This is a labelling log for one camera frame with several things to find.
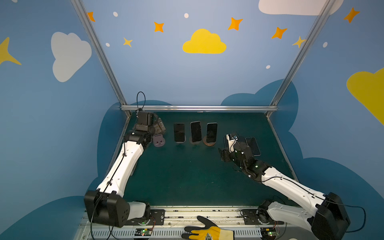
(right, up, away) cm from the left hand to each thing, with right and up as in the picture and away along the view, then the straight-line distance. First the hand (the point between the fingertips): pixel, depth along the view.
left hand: (156, 125), depth 81 cm
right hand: (+39, -11, +1) cm, 40 cm away
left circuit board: (-4, -52, -10) cm, 53 cm away
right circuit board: (+57, -53, -10) cm, 78 cm away
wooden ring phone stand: (+31, -13, +22) cm, 41 cm away
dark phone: (+33, -5, +23) cm, 41 cm away
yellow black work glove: (+28, -50, -12) cm, 59 cm away
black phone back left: (+10, -5, +19) cm, 22 cm away
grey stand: (-3, -11, +19) cm, 22 cm away
